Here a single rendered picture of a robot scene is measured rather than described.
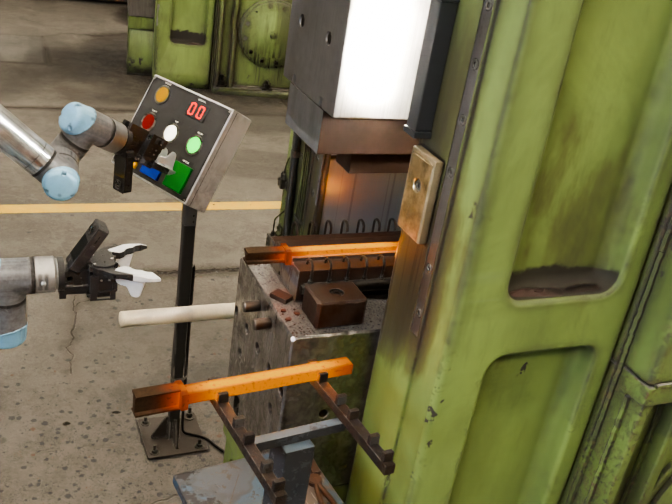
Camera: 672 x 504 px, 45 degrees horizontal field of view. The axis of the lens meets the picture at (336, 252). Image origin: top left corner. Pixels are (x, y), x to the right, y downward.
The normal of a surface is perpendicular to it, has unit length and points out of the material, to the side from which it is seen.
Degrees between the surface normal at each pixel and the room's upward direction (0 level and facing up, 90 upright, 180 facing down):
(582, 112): 89
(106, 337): 0
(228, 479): 0
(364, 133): 90
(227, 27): 90
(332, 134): 90
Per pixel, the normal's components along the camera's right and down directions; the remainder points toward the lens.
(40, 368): 0.14, -0.89
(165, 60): 0.25, 0.46
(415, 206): -0.91, 0.05
